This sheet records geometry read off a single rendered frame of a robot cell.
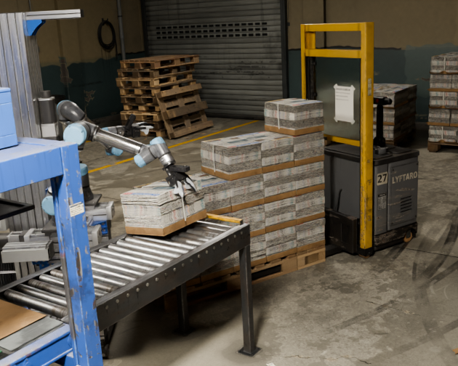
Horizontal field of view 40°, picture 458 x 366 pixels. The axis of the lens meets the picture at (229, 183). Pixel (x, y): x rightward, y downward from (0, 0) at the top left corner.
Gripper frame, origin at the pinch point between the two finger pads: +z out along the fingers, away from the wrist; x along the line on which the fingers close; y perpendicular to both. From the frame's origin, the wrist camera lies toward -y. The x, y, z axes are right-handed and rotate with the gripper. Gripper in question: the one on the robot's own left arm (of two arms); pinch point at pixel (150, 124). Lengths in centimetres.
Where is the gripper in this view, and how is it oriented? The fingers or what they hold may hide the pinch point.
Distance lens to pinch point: 444.3
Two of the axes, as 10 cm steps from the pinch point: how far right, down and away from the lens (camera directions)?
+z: 8.9, -1.6, 4.3
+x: 4.6, 3.4, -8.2
